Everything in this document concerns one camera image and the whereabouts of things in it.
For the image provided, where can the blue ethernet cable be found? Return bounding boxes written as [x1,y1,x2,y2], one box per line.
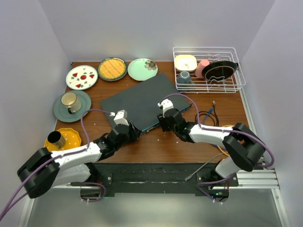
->
[202,108,222,147]

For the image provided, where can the black cable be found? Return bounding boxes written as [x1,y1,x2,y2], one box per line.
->
[194,100,220,130]

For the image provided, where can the yellow ethernet cable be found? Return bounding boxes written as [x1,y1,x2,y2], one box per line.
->
[217,124,235,157]

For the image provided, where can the grey ethernet cable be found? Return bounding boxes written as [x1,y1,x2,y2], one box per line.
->
[184,152,224,182]

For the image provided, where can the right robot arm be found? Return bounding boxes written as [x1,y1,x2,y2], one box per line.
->
[157,108,268,186]

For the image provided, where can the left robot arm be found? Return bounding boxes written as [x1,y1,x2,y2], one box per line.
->
[17,122,142,199]

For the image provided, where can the grey blue mug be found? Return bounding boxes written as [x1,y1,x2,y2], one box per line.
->
[177,71,194,85]

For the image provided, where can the yellow scalloped plate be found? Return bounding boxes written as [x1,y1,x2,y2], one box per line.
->
[44,128,81,151]

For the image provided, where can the cream square bowl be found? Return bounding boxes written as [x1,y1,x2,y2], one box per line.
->
[174,54,197,72]

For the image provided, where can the mint green flower plate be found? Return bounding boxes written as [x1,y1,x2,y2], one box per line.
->
[128,58,158,81]

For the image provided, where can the cream ceramic mug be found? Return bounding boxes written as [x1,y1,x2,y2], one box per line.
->
[61,92,82,114]

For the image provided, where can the pink cup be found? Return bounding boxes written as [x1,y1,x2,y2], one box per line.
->
[195,59,210,79]

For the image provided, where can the grey green saucer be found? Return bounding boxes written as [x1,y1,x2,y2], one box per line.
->
[53,90,92,122]

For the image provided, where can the yellow woven pattern plate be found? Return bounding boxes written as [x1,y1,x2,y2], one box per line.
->
[97,57,127,81]

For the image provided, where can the dark bronze mug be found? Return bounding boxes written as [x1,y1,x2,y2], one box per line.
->
[47,131,65,149]

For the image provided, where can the black round plate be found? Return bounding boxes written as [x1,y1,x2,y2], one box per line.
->
[202,61,238,81]

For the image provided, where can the white strawberry pattern plate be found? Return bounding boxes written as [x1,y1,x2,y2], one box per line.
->
[66,65,98,90]

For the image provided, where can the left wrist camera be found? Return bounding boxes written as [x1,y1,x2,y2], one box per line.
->
[114,110,129,126]

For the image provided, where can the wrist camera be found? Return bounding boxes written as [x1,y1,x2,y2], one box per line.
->
[114,110,129,126]
[157,99,174,116]

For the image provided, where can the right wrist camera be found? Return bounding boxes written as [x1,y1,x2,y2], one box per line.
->
[157,99,174,116]

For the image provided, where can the black network switch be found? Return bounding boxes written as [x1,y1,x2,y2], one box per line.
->
[100,73,178,134]

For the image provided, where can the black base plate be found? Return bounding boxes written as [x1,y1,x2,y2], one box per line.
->
[70,163,239,198]

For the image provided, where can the white wire dish rack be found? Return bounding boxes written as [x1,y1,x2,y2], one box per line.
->
[173,47,246,93]

